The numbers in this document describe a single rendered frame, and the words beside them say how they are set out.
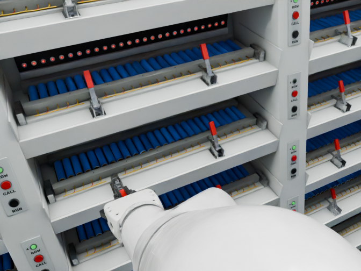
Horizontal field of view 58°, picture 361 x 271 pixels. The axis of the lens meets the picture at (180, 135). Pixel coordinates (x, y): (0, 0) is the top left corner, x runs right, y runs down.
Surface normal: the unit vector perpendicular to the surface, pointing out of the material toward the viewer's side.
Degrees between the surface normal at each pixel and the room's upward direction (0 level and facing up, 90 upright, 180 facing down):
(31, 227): 90
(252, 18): 90
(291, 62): 90
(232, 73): 17
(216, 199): 40
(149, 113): 107
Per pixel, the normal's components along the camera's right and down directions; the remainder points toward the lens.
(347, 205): -0.02, -0.76
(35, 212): 0.40, 0.35
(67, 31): 0.43, 0.59
